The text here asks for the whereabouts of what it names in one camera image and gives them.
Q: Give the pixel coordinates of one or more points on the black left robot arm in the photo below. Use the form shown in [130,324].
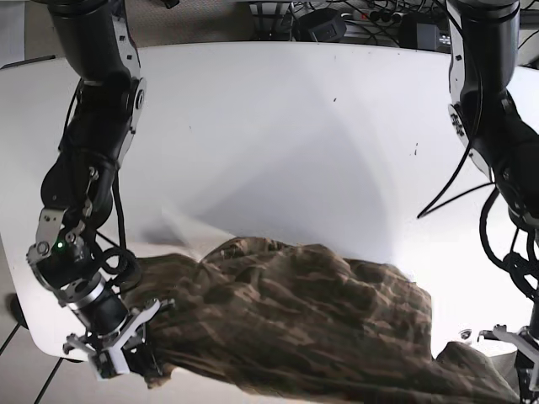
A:
[484,48]

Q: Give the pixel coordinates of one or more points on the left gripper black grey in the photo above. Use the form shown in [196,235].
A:
[519,368]

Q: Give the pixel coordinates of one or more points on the brown cloth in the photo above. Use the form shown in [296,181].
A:
[302,322]

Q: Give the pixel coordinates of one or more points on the black box under table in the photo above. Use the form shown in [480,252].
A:
[321,25]

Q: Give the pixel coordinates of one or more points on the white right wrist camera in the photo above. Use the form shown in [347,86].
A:
[109,363]

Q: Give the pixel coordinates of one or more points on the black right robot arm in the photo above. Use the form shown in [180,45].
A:
[80,253]

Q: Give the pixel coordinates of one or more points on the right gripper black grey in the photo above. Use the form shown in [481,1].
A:
[113,332]

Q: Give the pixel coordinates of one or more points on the right silver table grommet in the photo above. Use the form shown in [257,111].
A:
[465,335]

